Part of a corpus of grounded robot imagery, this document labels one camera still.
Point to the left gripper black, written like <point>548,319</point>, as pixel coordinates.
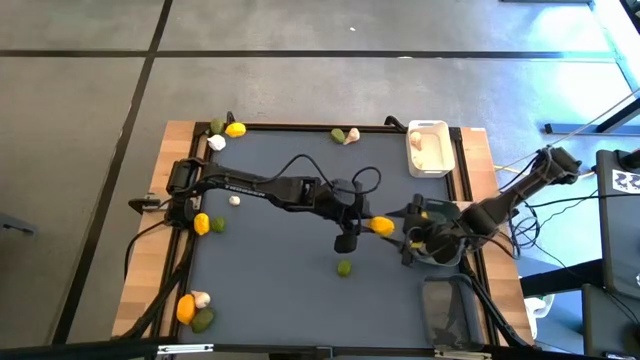
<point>352,202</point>

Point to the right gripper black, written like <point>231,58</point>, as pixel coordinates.
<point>430,245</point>

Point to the tan garlic bulb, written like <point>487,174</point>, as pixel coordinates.
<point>416,140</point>
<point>352,135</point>

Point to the small white garlic bulb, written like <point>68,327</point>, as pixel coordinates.
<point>234,200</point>

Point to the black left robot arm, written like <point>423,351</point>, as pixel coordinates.
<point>240,182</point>

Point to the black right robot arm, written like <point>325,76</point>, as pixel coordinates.
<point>505,200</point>

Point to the green-grey plastic basket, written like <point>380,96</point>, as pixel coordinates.
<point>445,207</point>

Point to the white plastic basket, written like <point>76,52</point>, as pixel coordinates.
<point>432,160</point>

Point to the dark grey plastic basket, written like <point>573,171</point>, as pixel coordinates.
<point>450,312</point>

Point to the white floor object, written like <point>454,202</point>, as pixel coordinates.
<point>540,307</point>

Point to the black floor stand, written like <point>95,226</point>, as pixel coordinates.
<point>575,129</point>

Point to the black equipment cart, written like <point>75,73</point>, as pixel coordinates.
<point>620,225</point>

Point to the black table clamp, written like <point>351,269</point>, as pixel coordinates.
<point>145,204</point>

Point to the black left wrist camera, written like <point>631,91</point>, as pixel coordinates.
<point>345,242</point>

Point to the black rail hook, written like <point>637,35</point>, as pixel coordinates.
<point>395,121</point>
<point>230,118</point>

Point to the silver metal bracket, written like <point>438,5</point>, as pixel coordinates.
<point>462,354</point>
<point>185,348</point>

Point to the black camera gantry bar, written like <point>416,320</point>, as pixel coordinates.
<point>75,350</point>

